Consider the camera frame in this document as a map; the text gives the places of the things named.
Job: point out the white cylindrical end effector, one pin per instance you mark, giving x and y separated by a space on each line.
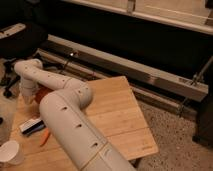
29 99

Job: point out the red ceramic bowl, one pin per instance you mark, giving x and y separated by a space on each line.
41 93

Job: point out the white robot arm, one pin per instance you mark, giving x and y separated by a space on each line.
62 112

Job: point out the orange carrot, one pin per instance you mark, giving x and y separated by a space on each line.
45 137

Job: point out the white paper cup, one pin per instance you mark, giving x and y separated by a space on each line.
10 152

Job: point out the black office chair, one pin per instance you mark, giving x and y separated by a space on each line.
18 41

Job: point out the metal floor rail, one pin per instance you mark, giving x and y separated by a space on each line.
157 86

